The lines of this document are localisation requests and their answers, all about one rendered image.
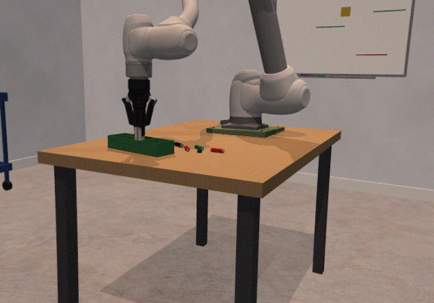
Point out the green three-compartment bin rack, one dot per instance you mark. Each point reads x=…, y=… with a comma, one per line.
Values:
x=155, y=147

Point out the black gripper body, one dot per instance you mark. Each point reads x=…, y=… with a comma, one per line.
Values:
x=143, y=85

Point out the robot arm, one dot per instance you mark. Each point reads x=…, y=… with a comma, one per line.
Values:
x=277, y=91

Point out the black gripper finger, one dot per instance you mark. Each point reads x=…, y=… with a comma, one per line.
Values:
x=145, y=115
x=132, y=115

